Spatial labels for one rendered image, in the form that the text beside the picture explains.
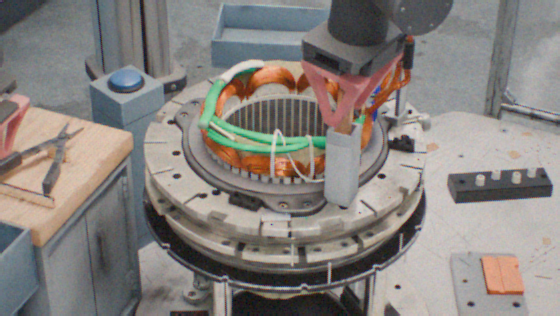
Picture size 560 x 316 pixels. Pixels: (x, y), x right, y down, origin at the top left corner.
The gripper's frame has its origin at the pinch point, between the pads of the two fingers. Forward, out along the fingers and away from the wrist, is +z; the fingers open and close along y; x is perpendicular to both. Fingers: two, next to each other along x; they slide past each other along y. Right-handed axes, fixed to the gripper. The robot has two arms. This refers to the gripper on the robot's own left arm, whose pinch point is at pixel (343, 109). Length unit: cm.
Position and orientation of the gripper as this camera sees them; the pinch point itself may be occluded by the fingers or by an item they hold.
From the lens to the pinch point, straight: 113.5
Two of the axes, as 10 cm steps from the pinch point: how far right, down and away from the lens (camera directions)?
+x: -8.2, -4.2, 4.0
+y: 5.7, -4.5, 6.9
